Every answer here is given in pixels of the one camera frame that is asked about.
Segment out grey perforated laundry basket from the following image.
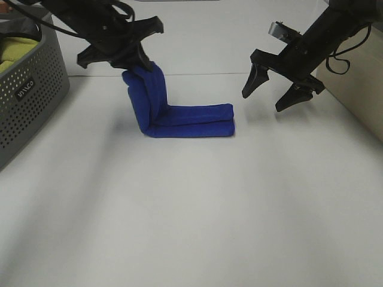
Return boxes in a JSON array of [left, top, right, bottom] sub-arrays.
[[1, 11, 69, 168]]

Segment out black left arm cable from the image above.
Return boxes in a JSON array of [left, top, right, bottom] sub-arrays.
[[4, 0, 135, 38]]

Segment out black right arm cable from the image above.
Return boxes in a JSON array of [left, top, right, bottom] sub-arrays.
[[326, 23, 373, 75]]

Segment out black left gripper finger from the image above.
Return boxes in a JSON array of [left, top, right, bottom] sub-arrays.
[[132, 16, 164, 41], [77, 43, 153, 71]]

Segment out yellow-green towel in basket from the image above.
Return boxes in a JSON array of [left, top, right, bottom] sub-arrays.
[[1, 37, 39, 73]]

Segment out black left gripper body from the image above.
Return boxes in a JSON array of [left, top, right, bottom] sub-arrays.
[[41, 1, 140, 55]]

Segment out beige storage box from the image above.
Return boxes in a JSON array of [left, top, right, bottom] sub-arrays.
[[317, 23, 382, 140]]

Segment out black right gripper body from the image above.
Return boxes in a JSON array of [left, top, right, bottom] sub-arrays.
[[272, 5, 371, 82]]

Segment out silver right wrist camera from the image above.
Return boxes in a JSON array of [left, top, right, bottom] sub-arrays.
[[268, 22, 302, 44]]

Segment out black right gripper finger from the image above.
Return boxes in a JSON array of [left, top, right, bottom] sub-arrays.
[[242, 49, 277, 99], [275, 75, 325, 112]]

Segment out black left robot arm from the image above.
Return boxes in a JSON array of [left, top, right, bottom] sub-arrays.
[[41, 0, 164, 71]]

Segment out blue microfibre towel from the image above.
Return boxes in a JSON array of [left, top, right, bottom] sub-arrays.
[[122, 62, 235, 138]]

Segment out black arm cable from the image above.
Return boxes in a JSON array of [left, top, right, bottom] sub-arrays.
[[4, 0, 135, 38], [326, 23, 373, 75]]

